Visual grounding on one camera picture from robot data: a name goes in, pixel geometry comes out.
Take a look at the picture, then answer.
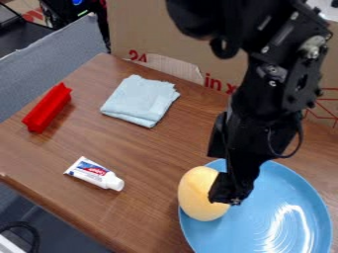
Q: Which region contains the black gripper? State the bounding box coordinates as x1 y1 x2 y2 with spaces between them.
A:
207 110 303 206

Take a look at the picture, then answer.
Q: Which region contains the yellow ball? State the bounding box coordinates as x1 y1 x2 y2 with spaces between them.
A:
176 166 229 221

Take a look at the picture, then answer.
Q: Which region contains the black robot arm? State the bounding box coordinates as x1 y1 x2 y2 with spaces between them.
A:
165 0 332 206

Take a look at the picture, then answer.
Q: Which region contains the blue plate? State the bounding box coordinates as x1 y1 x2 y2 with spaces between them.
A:
177 161 332 253

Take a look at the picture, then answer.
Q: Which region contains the light blue folded cloth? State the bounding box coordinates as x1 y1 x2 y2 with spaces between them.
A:
100 74 179 128

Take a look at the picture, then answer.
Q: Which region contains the white toothpaste tube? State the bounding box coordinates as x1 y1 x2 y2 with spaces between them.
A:
62 156 124 192

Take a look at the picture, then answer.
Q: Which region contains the red plastic block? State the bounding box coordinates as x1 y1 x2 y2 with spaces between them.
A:
22 82 70 133

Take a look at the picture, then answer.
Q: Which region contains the grey fabric partition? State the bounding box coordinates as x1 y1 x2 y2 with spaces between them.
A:
0 15 106 123

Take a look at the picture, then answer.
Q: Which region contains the black equipment in background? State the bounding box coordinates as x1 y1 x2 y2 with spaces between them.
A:
38 0 110 51

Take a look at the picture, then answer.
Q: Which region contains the cardboard box wall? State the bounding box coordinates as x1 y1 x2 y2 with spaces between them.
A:
106 0 338 130

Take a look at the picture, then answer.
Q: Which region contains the black cable loop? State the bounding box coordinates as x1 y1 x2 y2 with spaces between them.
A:
0 220 42 253

